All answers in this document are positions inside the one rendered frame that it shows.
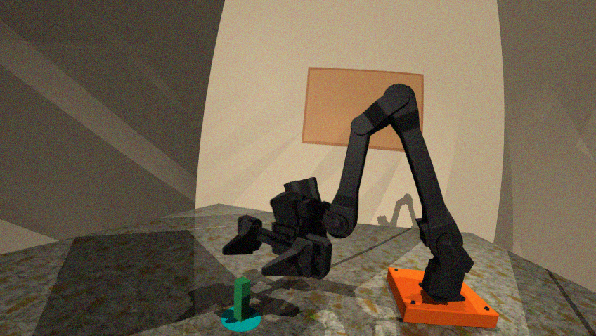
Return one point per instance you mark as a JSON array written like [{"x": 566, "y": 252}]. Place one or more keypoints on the green rectangular post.
[{"x": 241, "y": 298}]

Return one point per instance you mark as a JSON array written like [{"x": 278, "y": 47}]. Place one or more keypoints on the cyan circle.
[{"x": 231, "y": 323}]

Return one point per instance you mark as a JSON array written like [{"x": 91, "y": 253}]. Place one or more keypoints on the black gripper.
[{"x": 300, "y": 255}]

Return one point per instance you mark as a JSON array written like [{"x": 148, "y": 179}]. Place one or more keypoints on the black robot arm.
[{"x": 300, "y": 205}]

